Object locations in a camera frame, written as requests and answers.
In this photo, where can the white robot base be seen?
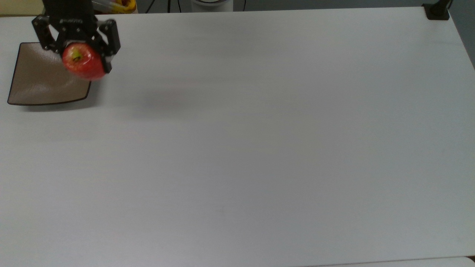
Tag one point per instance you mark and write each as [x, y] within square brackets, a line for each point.
[211, 6]

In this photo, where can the square beige ceramic plate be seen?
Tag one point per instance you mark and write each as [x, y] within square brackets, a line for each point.
[41, 79]

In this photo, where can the beige cabinet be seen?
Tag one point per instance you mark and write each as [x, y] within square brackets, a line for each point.
[20, 6]

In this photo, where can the colourful yellow plastic bag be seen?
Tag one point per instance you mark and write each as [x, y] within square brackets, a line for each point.
[118, 6]

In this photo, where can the black table clamp mount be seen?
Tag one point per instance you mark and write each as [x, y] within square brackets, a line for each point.
[437, 11]

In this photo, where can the red apple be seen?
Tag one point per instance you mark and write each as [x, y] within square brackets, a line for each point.
[83, 63]

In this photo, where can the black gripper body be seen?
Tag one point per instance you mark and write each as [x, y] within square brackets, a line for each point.
[70, 18]

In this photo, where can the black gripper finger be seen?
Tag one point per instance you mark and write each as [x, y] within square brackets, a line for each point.
[109, 39]
[45, 35]

